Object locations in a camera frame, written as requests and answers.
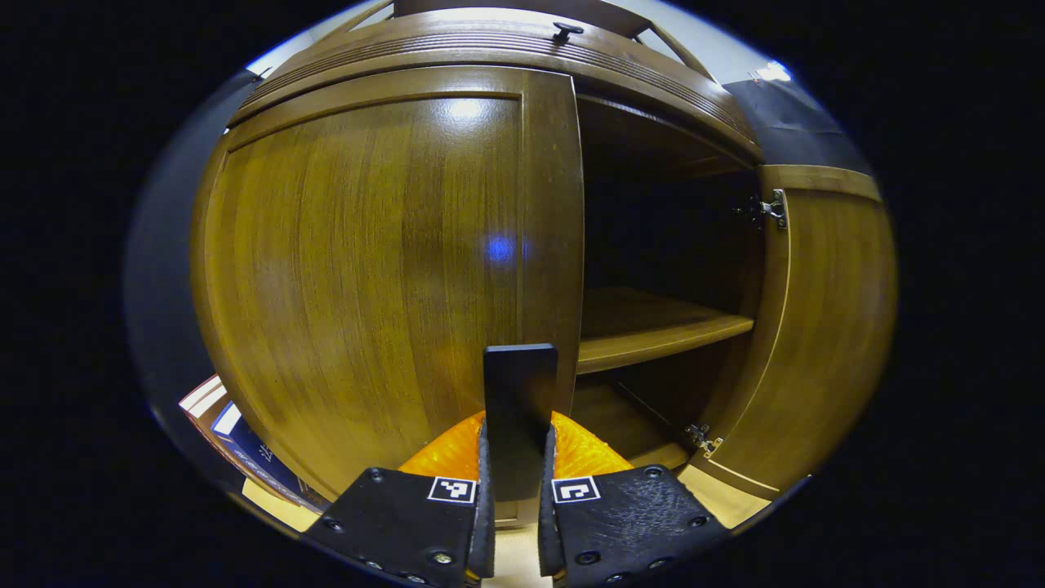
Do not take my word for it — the wooden cabinet drawer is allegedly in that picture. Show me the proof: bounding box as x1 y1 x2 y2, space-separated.
229 7 762 160

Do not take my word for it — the metal door hinge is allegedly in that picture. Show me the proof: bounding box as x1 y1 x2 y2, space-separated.
683 422 724 459
733 189 789 230

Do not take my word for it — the black door handle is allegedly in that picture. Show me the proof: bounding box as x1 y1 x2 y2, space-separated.
482 344 559 503

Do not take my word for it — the brown boxed book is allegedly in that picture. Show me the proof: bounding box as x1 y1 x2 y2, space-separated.
178 374 247 460

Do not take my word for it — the wooden inner cabinet shelf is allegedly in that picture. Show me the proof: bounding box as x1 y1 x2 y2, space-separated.
576 286 754 376

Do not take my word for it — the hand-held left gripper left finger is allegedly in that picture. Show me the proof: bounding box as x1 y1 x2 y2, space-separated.
306 411 496 588

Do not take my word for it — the blue boxed book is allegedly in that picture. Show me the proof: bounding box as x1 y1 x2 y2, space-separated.
211 403 329 513

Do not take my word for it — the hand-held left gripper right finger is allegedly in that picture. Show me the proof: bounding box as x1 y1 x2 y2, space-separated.
537 411 729 588

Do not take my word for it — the wooden cabinet door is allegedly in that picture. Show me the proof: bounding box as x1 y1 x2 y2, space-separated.
690 165 899 501
192 65 585 525

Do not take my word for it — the wooden double-door shoe cabinet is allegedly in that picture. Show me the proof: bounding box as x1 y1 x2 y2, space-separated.
189 0 899 528

